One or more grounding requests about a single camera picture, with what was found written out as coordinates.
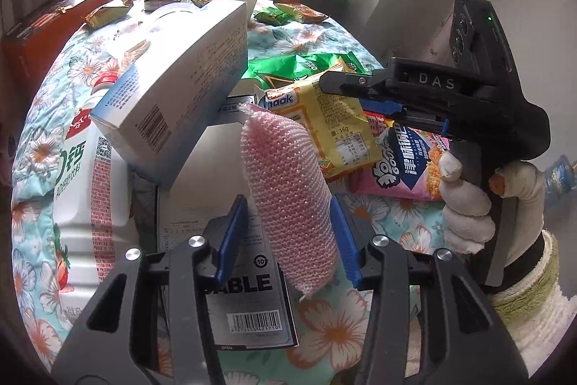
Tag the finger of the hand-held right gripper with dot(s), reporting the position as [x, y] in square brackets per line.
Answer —
[351, 82]
[383, 105]

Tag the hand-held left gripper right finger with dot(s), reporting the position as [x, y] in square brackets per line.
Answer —
[345, 240]

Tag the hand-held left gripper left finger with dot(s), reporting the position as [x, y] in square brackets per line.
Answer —
[230, 240]

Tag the yellow snack packet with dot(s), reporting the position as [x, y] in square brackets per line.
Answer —
[333, 128]

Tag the black white box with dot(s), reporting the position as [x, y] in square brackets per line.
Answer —
[205, 186]

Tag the green chip bag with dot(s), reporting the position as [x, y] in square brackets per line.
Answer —
[288, 69]

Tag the pink snack bag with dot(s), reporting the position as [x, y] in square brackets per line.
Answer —
[405, 168]

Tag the pink scrub sponge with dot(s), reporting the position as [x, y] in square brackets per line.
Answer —
[288, 195]

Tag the white milk bottle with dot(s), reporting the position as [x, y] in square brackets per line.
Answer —
[81, 204]

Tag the white blue carton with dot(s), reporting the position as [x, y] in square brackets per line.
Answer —
[180, 87]

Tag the person's right forearm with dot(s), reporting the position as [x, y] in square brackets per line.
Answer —
[527, 308]

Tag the person's right hand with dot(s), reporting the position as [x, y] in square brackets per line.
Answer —
[466, 213]

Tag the grey desk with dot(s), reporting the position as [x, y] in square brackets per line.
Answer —
[342, 10]

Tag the floral blanket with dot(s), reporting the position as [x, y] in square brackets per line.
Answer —
[324, 322]

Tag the yellow orange snack wrapper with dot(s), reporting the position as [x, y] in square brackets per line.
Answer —
[302, 12]

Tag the blue water jug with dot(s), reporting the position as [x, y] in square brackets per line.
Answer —
[559, 175]

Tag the green snack wrapper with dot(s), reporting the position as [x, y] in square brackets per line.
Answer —
[270, 16]

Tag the red-brown wooden box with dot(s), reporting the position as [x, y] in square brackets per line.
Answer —
[49, 28]

